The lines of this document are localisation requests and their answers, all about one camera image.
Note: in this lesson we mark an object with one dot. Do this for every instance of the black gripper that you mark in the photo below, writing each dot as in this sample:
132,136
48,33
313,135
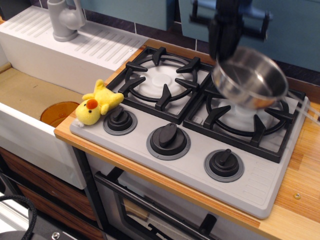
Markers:
228,23

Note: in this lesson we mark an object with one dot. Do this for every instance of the stainless steel pan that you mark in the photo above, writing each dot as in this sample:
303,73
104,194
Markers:
250,79

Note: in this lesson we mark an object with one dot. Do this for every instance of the grey toy stove top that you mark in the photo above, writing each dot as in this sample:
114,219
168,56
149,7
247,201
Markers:
254,192

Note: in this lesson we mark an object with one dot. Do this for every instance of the black middle stove knob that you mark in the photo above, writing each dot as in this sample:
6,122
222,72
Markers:
168,142

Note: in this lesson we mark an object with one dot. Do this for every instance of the black stove knob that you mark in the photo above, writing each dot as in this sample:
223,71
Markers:
224,166
120,122
168,142

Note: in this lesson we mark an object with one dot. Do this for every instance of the black right stove knob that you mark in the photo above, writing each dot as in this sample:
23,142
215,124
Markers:
224,166

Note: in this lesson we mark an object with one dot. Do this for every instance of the black left stove knob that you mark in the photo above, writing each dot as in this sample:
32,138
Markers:
120,122

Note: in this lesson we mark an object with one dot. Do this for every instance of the black left burner grate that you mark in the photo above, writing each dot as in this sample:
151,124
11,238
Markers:
159,86

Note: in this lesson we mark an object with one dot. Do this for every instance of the black burner grate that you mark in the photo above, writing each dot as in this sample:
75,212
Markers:
159,86
269,133

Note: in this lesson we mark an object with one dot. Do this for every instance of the black right burner grate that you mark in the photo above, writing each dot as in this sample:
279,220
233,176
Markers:
269,133

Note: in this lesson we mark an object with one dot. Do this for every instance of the grey toy faucet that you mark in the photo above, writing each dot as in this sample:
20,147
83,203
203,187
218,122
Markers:
65,22

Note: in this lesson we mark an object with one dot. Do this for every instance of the yellow stuffed duck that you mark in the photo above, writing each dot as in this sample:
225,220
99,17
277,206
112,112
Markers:
96,104

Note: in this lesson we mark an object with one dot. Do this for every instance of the white toy sink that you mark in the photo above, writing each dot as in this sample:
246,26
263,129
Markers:
37,71

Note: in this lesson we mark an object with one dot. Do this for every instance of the wooden drawer front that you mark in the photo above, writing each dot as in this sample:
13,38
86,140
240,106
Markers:
52,197

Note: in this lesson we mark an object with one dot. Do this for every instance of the oven door with handle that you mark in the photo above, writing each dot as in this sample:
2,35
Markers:
151,214

